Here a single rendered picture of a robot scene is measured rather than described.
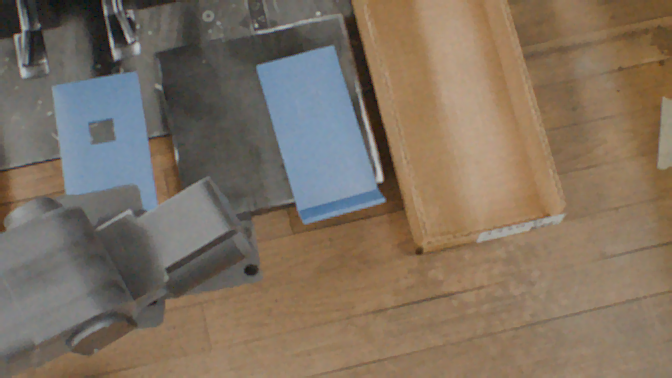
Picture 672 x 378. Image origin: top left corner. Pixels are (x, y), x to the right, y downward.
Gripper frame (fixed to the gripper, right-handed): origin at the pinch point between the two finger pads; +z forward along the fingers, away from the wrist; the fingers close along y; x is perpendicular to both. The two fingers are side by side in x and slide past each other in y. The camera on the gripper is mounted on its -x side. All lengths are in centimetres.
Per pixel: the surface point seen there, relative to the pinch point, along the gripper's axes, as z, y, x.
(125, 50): 9.4, 13.7, -3.2
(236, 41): 15.7, 12.5, -12.5
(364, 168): 9.6, 0.3, -21.1
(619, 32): 15.0, 7.6, -46.8
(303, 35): 15.4, 12.1, -18.4
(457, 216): 9.1, -5.2, -28.4
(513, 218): 8.6, -6.1, -33.1
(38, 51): 9.9, 14.8, 3.9
